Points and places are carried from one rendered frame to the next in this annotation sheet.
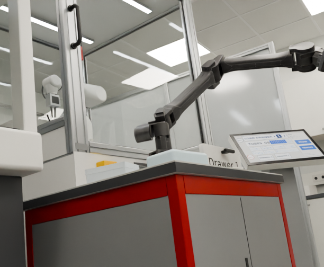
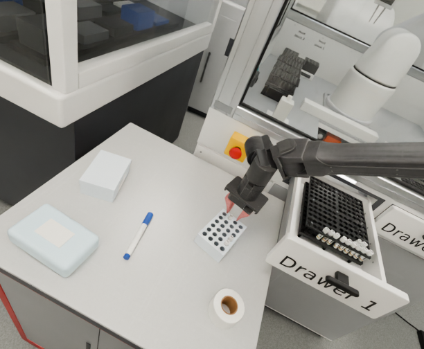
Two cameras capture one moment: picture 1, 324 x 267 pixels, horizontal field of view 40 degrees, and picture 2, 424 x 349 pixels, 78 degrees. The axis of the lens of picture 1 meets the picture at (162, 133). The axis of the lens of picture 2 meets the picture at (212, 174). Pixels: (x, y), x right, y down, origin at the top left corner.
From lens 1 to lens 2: 1.48 m
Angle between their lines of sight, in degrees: 77
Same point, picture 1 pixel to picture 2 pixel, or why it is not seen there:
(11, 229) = (65, 145)
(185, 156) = (23, 246)
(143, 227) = not seen: hidden behind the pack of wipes
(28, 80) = (54, 34)
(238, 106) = not seen: outside the picture
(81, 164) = (214, 123)
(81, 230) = not seen: hidden behind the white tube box
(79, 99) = (250, 49)
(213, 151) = (309, 258)
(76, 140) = (221, 97)
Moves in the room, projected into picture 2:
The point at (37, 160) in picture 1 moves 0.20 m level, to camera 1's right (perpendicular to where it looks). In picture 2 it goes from (55, 119) to (42, 169)
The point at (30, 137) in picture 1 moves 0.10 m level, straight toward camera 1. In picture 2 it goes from (47, 98) to (0, 98)
